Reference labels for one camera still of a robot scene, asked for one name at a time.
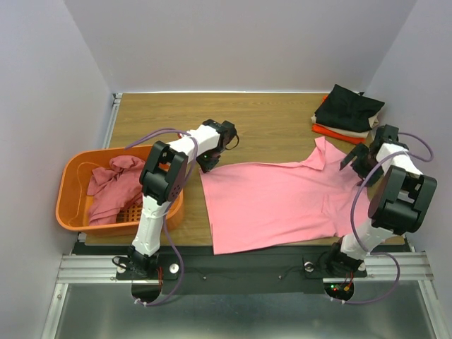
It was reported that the light pink t shirt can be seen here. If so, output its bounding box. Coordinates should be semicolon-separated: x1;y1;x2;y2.
201;137;369;255

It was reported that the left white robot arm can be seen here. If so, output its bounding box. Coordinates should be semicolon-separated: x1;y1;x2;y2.
124;119;239;278

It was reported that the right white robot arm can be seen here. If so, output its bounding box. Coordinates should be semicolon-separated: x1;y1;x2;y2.
325;125;437;276

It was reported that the folded beige t shirt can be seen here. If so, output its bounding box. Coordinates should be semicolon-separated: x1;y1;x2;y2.
321;114;379;138

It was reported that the folded orange t shirt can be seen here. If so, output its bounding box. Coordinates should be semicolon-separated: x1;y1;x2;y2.
311;95;370;145

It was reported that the folded black t shirt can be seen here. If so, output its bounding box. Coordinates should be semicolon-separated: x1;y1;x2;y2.
314;84;385;133

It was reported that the dusty rose shirt in basket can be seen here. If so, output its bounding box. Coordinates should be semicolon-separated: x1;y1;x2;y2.
87;155;144;226

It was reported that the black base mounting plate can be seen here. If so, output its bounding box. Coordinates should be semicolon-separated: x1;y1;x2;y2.
72;244;389;296

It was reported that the orange plastic basket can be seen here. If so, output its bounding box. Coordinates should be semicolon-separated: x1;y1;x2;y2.
55;145;184;237

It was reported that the aluminium frame rail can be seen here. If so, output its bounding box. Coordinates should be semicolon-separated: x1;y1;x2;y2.
56;92;123;284

